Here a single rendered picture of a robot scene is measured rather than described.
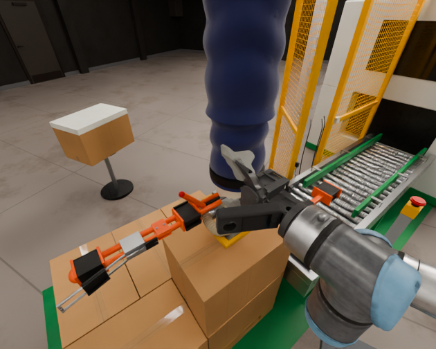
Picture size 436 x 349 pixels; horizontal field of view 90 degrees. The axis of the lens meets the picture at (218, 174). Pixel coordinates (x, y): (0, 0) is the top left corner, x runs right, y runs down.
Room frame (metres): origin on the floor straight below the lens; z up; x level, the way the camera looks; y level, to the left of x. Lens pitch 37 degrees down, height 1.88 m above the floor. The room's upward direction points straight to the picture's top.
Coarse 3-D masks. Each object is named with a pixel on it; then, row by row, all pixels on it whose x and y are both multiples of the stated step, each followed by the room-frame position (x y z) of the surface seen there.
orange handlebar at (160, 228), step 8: (208, 200) 0.66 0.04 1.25; (312, 200) 0.66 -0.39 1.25; (320, 200) 0.67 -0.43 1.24; (208, 208) 0.61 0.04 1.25; (152, 224) 0.53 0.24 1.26; (160, 224) 0.53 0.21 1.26; (176, 224) 0.53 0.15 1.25; (144, 232) 0.50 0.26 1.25; (152, 232) 0.51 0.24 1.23; (160, 232) 0.49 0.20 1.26; (168, 232) 0.50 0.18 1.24; (144, 240) 0.46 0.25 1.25; (112, 248) 0.43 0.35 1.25; (120, 248) 0.44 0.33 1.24; (104, 256) 0.41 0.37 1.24; (72, 272) 0.35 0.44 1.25; (72, 280) 0.32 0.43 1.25
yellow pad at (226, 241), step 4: (240, 232) 0.59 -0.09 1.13; (244, 232) 0.59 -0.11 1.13; (248, 232) 0.60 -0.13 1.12; (216, 236) 0.57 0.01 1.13; (224, 236) 0.57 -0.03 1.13; (228, 236) 0.57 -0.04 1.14; (232, 236) 0.57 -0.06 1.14; (236, 236) 0.57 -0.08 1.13; (240, 236) 0.57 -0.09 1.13; (220, 240) 0.55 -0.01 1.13; (224, 240) 0.55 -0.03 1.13; (228, 240) 0.55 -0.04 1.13; (232, 240) 0.55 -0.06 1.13; (236, 240) 0.55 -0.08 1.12; (224, 244) 0.53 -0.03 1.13; (228, 244) 0.53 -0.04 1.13; (232, 244) 0.54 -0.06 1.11
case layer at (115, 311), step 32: (128, 224) 1.13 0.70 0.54; (64, 256) 0.85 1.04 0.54; (160, 256) 0.85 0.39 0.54; (64, 288) 0.64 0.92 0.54; (128, 288) 0.64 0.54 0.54; (160, 288) 0.64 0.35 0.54; (64, 320) 0.47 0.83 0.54; (96, 320) 0.47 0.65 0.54; (128, 320) 0.47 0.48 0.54; (160, 320) 0.47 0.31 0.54; (192, 320) 0.47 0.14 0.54
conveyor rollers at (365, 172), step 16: (352, 160) 2.03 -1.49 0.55; (368, 160) 2.05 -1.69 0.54; (384, 160) 2.08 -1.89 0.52; (400, 160) 2.04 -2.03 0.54; (336, 176) 1.78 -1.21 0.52; (352, 176) 1.75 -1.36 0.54; (368, 176) 1.78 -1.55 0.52; (384, 176) 1.76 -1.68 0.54; (400, 176) 1.74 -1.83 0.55; (352, 192) 1.50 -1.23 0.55; (368, 192) 1.53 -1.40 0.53; (384, 192) 1.51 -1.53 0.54; (336, 208) 1.31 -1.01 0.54; (352, 208) 1.30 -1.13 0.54; (368, 208) 1.29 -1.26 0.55; (352, 224) 1.12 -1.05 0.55
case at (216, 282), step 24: (168, 240) 0.69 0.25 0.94; (192, 240) 0.69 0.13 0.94; (216, 240) 0.69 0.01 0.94; (240, 240) 0.69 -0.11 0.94; (264, 240) 0.69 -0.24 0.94; (168, 264) 0.71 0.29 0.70; (192, 264) 0.56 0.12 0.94; (216, 264) 0.56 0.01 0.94; (240, 264) 0.56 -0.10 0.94; (264, 264) 0.61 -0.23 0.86; (192, 288) 0.46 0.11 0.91; (216, 288) 0.45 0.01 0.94; (240, 288) 0.51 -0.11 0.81; (192, 312) 0.50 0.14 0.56; (216, 312) 0.43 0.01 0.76
